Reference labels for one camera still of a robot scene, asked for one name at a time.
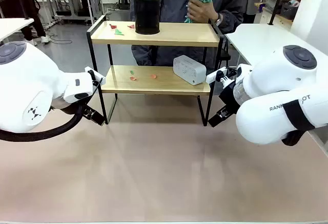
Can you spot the two-tier wood shelf black frame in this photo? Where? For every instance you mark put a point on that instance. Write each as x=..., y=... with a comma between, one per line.
x=153, y=35

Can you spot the wrist watch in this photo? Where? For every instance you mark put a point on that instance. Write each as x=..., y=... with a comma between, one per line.
x=218, y=19

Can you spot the orange paper scrap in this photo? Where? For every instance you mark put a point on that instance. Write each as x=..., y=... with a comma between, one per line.
x=153, y=76

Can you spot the black cylindrical canister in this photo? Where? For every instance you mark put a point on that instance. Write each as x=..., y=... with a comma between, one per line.
x=146, y=15

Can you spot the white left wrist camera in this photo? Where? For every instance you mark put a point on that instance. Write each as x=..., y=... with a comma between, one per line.
x=95, y=73

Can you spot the white rectangular device box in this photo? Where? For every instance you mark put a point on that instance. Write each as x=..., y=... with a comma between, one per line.
x=189, y=69

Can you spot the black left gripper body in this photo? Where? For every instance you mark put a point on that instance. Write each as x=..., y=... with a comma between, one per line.
x=82, y=108

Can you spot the white side table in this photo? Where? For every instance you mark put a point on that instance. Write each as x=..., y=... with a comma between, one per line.
x=12, y=26

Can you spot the white shoe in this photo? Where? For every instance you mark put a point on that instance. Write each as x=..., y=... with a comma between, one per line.
x=45, y=39

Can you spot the person's left hand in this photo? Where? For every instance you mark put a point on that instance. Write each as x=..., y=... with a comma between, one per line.
x=202, y=11

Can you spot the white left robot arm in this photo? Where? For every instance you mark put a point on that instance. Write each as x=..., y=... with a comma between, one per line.
x=28, y=85

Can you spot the red paper scrap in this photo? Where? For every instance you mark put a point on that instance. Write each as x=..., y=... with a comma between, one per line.
x=131, y=26
x=112, y=26
x=133, y=79

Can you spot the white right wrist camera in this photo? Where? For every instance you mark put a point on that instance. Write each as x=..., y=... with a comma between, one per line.
x=214, y=75

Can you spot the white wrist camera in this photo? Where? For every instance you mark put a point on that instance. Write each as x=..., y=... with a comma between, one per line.
x=214, y=75
x=95, y=73

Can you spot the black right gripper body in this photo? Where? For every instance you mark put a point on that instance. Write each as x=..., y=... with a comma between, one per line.
x=229, y=97

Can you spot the large white table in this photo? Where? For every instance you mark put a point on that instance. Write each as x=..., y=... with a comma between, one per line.
x=264, y=42

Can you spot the person's left forearm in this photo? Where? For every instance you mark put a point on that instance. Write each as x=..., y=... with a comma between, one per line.
x=230, y=20

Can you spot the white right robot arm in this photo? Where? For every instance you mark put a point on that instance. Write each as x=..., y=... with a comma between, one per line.
x=279, y=85

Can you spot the person in grey jacket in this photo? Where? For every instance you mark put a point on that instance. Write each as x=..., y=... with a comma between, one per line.
x=174, y=3

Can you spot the black stand pole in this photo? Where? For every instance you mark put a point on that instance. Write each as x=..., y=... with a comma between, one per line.
x=276, y=1

